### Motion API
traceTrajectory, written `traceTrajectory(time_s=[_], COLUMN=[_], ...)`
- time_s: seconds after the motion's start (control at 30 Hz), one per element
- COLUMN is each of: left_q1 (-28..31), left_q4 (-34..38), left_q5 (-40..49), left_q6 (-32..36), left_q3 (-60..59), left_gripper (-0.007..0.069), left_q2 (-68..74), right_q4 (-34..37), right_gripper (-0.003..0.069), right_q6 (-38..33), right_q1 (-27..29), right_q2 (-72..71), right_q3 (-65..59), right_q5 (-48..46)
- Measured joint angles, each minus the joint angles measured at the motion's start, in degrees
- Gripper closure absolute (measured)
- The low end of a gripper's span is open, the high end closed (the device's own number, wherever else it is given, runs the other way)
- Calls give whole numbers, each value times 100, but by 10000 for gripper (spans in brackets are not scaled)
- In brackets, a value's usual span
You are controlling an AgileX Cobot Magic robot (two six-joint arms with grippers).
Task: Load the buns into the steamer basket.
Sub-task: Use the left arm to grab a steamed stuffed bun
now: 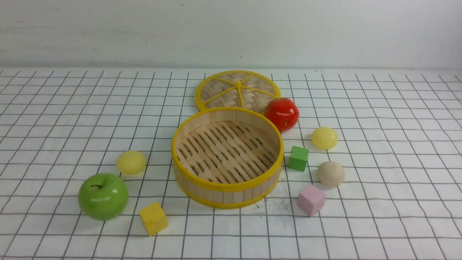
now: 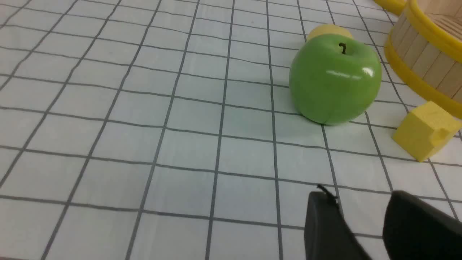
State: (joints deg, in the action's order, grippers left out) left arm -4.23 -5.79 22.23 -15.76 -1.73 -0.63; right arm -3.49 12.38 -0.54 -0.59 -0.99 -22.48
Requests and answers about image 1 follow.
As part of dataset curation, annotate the yellow bun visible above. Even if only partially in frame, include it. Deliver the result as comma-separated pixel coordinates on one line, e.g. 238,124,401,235
312,127,339,150
117,150,147,176

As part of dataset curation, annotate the pink cube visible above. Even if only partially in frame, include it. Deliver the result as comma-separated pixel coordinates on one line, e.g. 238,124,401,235
297,185,326,217

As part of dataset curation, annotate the green cube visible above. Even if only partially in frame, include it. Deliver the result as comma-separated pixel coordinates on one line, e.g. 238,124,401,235
287,146,309,172

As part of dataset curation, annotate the green apple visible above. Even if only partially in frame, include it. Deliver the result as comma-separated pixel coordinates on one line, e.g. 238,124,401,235
78,173,128,221

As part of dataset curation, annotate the yellow cube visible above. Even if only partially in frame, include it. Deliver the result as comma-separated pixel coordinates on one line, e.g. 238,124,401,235
139,202,168,236

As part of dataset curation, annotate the red tomato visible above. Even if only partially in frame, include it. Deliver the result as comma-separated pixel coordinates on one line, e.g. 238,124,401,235
264,97,299,133

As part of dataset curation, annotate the beige bun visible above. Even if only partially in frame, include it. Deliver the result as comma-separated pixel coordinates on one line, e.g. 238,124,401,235
317,161,345,187

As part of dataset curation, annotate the woven bamboo steamer lid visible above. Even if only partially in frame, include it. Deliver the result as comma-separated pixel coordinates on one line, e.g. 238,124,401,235
195,70,281,114

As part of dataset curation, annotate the bamboo steamer tray yellow rim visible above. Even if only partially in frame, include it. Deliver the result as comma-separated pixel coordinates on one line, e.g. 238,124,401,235
171,107,284,209

